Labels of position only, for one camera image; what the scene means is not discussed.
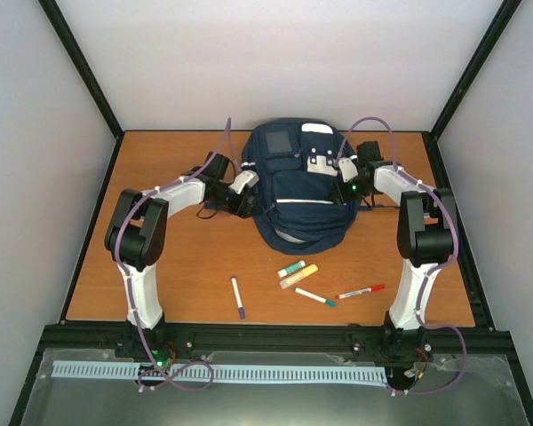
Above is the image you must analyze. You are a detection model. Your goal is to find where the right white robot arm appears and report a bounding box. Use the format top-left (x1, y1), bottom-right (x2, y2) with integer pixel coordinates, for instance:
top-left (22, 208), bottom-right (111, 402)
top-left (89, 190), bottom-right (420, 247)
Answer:
top-left (329, 141), bottom-right (459, 360)

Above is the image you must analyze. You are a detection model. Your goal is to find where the red cap marker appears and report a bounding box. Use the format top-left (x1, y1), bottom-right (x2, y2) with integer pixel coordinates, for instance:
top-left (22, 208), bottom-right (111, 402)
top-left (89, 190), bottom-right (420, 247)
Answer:
top-left (336, 284), bottom-right (386, 300)

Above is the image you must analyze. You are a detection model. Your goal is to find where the yellow highlighter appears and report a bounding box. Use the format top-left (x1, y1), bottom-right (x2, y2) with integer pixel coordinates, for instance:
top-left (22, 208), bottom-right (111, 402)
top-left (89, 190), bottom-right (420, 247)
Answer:
top-left (280, 264), bottom-right (318, 289)

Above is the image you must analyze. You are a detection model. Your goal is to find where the small circuit board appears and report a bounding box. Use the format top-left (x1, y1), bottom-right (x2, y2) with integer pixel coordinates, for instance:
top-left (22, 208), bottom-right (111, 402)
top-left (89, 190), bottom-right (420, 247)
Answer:
top-left (151, 347), bottom-right (177, 369)

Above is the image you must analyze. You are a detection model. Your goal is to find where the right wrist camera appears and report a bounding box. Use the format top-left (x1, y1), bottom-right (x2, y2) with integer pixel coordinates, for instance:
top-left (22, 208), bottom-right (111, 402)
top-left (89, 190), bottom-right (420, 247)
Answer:
top-left (338, 157), bottom-right (359, 183)

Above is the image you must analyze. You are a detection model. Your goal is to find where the black frame post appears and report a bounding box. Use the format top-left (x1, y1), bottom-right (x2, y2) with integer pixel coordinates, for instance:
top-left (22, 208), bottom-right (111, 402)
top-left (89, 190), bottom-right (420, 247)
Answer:
top-left (430, 0), bottom-right (522, 143)
top-left (38, 0), bottom-right (124, 139)

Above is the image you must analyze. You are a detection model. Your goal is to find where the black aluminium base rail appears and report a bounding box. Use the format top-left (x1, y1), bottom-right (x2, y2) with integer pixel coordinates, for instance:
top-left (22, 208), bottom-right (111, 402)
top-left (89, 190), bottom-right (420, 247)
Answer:
top-left (38, 321), bottom-right (518, 366)

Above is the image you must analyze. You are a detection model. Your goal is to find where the right black frame post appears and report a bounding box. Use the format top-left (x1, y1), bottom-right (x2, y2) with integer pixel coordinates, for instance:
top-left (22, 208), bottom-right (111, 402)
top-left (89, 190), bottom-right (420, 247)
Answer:
top-left (430, 0), bottom-right (522, 143)

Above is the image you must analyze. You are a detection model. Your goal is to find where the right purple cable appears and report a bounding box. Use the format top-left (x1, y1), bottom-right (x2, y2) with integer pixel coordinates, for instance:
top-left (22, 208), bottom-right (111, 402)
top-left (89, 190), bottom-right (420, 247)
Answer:
top-left (337, 116), bottom-right (468, 396)

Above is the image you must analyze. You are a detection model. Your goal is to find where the light blue cable duct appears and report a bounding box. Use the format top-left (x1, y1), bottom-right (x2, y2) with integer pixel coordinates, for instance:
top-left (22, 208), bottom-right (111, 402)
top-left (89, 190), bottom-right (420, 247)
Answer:
top-left (51, 360), bottom-right (386, 386)

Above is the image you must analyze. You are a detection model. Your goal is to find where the green white glue stick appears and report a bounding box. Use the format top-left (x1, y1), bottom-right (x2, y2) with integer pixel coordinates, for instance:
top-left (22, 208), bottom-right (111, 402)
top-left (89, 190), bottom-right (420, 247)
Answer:
top-left (277, 260), bottom-right (306, 278)

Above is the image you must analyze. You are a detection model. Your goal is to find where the left black frame post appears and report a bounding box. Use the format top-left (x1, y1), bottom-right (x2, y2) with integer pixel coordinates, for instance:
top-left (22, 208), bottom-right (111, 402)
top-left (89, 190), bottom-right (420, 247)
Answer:
top-left (38, 0), bottom-right (124, 139)

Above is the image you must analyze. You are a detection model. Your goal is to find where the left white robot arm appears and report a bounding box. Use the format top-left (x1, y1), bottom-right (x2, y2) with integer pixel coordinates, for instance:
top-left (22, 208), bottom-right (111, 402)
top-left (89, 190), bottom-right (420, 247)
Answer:
top-left (104, 152), bottom-right (262, 358)

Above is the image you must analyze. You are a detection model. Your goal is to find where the teal cap marker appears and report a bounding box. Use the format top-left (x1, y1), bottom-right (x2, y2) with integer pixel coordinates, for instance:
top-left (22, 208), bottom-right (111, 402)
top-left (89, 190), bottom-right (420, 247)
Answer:
top-left (294, 288), bottom-right (337, 307)

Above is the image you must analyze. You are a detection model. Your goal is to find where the navy blue backpack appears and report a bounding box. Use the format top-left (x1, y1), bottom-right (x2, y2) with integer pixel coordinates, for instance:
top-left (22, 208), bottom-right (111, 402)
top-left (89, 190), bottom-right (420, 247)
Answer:
top-left (242, 118), bottom-right (376, 256)

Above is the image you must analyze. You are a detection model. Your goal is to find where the purple cap marker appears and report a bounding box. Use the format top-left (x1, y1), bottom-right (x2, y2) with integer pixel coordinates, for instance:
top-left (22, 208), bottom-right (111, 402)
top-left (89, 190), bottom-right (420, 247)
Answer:
top-left (231, 277), bottom-right (246, 320)

